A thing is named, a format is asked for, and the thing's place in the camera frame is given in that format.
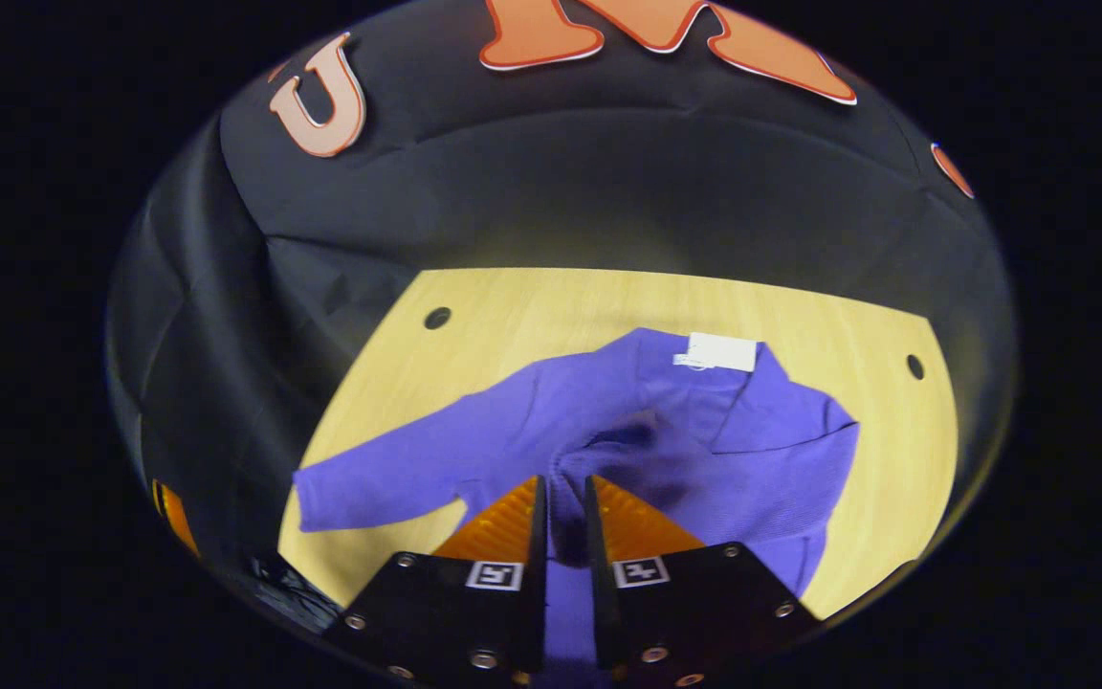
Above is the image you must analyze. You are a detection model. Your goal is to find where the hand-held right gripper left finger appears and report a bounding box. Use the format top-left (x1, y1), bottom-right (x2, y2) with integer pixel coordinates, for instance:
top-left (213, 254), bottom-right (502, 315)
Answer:
top-left (321, 474), bottom-right (552, 688)

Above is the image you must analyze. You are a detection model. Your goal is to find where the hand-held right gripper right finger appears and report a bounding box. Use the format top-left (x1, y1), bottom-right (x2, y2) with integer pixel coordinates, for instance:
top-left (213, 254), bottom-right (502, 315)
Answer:
top-left (583, 473), bottom-right (822, 688)

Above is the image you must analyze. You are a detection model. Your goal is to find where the purple garment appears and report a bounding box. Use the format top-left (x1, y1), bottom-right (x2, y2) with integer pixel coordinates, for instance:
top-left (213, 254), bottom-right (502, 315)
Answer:
top-left (293, 327), bottom-right (861, 689)

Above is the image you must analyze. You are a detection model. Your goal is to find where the dark glossy object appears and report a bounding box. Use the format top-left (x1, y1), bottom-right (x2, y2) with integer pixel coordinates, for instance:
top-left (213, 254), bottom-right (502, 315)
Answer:
top-left (243, 553), bottom-right (343, 634)

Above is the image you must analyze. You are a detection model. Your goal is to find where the black backdrop cloth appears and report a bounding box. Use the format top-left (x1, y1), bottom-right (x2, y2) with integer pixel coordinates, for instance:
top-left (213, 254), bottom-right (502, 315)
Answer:
top-left (106, 0), bottom-right (1021, 613)

